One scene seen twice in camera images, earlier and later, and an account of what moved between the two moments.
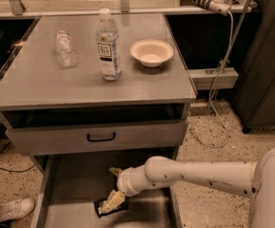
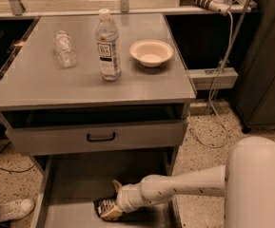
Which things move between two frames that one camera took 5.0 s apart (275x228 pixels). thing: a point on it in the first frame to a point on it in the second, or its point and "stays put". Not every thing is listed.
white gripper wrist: [127, 181] to [127, 198]
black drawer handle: [101, 140] stays put
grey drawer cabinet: [93, 85] stays put
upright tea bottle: [108, 37] stays put
